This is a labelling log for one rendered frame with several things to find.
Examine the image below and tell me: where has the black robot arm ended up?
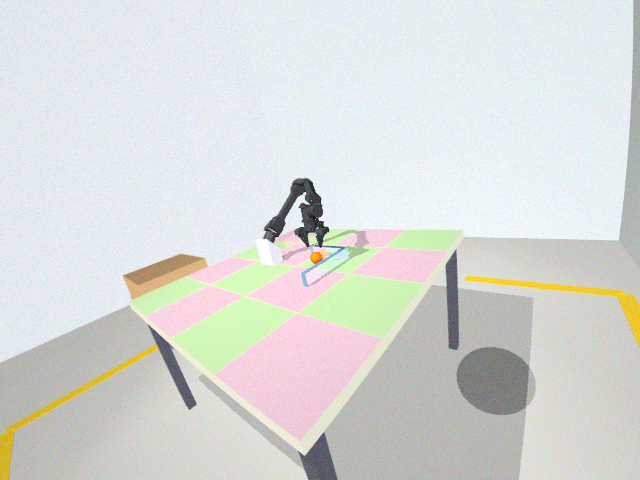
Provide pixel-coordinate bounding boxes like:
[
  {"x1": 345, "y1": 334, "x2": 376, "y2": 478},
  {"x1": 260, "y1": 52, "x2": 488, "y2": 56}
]
[{"x1": 263, "y1": 177, "x2": 324, "y2": 243}]

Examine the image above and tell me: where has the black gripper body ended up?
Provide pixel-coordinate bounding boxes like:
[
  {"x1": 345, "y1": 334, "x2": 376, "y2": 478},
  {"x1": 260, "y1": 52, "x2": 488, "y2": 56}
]
[{"x1": 294, "y1": 217, "x2": 330, "y2": 235}]

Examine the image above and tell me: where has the clear l-shaped low wall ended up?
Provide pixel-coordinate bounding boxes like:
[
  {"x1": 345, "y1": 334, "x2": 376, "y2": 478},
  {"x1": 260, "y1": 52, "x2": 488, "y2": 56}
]
[{"x1": 305, "y1": 247, "x2": 349, "y2": 286}]

